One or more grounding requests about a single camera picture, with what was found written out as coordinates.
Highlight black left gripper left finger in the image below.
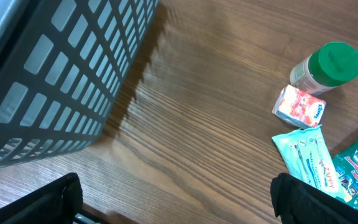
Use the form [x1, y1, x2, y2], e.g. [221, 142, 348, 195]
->
[0, 172, 83, 224]

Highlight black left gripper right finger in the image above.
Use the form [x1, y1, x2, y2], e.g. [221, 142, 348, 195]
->
[270, 173, 358, 224]

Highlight mint toilet tissue packet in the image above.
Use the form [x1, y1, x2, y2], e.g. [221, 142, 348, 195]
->
[272, 126, 358, 202]

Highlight orange Kleenex tissue pack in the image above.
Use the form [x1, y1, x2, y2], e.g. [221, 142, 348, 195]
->
[272, 85, 326, 129]

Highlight green lid white jar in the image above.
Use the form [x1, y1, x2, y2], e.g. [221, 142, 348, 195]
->
[290, 42, 358, 96]

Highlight grey plastic mesh basket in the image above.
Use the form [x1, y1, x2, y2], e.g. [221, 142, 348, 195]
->
[0, 0, 158, 167]

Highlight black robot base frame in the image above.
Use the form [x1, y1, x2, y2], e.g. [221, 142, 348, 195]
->
[72, 210, 108, 224]

